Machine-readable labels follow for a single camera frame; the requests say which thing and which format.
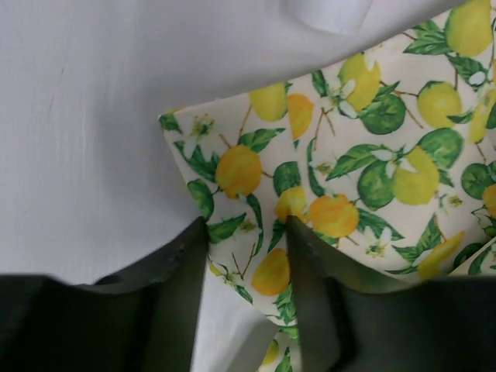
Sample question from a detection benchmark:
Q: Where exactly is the lemon print skirt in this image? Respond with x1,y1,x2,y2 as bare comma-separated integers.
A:
159,1,495,371

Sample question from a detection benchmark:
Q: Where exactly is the white metal clothes rack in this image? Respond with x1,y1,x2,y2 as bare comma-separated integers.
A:
286,0,373,35

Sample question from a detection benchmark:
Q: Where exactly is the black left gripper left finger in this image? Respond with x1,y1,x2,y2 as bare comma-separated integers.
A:
1,219,208,371

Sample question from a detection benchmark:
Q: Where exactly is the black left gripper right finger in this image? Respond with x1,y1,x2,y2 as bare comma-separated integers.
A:
286,216,495,371

